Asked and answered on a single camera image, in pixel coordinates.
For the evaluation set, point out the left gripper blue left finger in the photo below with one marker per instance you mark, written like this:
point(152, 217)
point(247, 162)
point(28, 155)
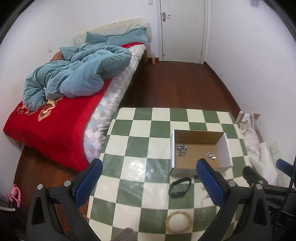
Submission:
point(43, 221)

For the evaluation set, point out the blue quilt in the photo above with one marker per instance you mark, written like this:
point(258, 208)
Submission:
point(83, 69)

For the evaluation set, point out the white door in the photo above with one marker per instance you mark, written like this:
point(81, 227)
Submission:
point(184, 35)

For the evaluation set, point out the orange bottle on floor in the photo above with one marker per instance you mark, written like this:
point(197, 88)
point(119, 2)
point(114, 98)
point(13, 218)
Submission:
point(153, 59)

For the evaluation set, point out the white pillow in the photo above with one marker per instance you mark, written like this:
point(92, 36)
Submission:
point(111, 30)

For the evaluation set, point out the green white checkered tablecloth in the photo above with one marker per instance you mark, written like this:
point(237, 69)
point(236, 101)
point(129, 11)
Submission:
point(132, 191)

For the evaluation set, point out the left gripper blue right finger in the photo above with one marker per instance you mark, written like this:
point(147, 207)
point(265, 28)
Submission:
point(254, 222)

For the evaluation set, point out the floral folded fabric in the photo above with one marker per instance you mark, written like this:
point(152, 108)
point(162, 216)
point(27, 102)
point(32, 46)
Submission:
point(248, 129)

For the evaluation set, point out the small silver jewelry pile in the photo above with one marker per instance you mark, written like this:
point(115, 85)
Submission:
point(211, 155)

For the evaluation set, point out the black smart watch band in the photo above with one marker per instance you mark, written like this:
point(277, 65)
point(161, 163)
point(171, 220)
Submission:
point(180, 187)

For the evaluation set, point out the white cardboard box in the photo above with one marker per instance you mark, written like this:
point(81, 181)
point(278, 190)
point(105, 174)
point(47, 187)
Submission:
point(187, 147)

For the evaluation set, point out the red blanket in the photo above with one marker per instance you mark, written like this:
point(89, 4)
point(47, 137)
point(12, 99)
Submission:
point(57, 129)

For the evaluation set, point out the pink slipper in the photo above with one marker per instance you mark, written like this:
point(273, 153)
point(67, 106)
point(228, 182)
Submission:
point(15, 196)

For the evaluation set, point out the silver door handle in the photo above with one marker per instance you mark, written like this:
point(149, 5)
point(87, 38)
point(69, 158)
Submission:
point(165, 16)

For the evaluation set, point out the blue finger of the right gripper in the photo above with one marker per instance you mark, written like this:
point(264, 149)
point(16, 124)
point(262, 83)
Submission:
point(253, 177)
point(285, 167)

